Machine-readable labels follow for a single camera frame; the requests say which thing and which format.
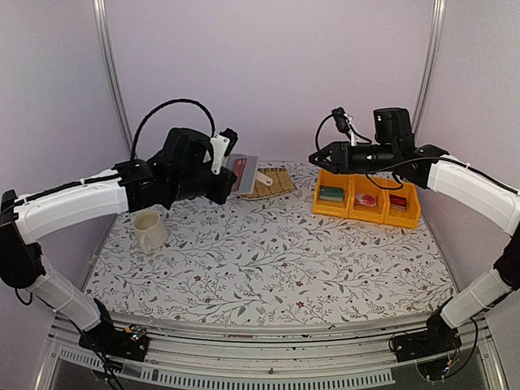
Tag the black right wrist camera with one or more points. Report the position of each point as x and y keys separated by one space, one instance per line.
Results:
x=341 y=120

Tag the aluminium front rail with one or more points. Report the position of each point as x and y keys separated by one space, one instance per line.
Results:
x=325 y=356

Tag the aluminium frame post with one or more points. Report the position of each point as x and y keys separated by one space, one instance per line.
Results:
x=108 y=58
x=433 y=47

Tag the woven bamboo tray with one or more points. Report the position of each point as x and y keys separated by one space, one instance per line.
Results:
x=282 y=184

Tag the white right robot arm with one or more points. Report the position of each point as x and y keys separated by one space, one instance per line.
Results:
x=432 y=168

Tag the pink red item in bin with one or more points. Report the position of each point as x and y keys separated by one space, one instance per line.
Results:
x=365 y=200

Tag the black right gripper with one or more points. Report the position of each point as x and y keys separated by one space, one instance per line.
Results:
x=339 y=156

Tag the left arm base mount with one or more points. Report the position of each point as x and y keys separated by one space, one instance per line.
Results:
x=131 y=343

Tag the yellow bin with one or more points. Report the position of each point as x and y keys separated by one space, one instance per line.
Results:
x=336 y=209
x=404 y=219
x=363 y=184

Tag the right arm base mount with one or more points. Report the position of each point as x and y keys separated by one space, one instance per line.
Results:
x=437 y=338

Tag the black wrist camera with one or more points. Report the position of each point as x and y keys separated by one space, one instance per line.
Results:
x=222 y=145
x=341 y=120

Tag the red cards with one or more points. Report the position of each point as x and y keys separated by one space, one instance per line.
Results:
x=397 y=202

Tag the yellow bin left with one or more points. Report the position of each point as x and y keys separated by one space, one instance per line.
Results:
x=336 y=209

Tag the cream ceramic mug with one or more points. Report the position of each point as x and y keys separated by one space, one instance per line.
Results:
x=150 y=231

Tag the red VIP credit card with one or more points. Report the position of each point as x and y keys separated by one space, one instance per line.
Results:
x=238 y=168

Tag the aluminium frame post right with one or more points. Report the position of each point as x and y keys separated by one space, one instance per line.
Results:
x=433 y=47

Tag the aluminium frame post left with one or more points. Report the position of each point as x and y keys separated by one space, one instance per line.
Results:
x=108 y=58

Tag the floral patterned table mat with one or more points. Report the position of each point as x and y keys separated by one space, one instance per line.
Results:
x=270 y=262

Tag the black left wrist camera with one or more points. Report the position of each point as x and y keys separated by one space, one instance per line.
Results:
x=222 y=145

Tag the yellow bin middle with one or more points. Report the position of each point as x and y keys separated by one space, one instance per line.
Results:
x=363 y=184

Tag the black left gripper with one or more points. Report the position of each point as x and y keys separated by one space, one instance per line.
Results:
x=224 y=184

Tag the white object on tray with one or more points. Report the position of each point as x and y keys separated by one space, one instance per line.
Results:
x=263 y=182

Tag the green item in bin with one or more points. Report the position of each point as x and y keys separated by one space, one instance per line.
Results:
x=331 y=194

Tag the yellow bin right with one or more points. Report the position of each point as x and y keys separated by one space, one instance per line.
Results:
x=404 y=219

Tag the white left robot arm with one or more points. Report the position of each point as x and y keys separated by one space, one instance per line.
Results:
x=189 y=165

